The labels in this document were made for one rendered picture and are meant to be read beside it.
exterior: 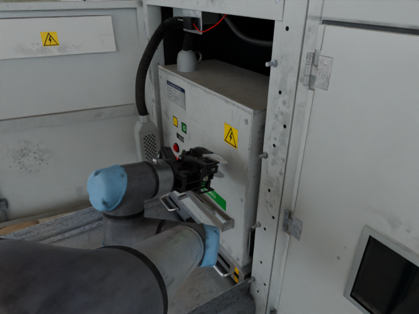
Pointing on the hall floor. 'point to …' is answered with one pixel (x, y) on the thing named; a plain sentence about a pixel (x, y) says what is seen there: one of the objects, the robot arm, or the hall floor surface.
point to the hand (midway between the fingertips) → (217, 161)
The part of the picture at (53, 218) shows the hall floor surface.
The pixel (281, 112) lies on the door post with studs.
